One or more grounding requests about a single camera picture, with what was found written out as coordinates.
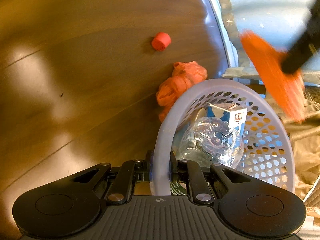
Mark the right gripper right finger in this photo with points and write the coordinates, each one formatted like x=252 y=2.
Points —
x=187 y=179

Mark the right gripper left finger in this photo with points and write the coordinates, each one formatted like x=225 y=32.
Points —
x=123 y=178

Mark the clear plastic water bottle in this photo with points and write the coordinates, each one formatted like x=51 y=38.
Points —
x=209 y=140

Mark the orange foam fruit net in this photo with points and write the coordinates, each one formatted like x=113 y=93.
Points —
x=286 y=89

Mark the blue white milk carton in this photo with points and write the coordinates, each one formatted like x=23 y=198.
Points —
x=231 y=113

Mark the lavender plastic mesh basket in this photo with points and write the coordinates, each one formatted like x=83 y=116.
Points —
x=267 y=153

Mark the red bottle cap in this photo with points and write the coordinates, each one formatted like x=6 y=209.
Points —
x=161 y=41

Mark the beige tablecloth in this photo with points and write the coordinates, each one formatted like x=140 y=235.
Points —
x=304 y=140

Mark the crumpled orange plastic bag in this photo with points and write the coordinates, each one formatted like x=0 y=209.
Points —
x=184 y=76

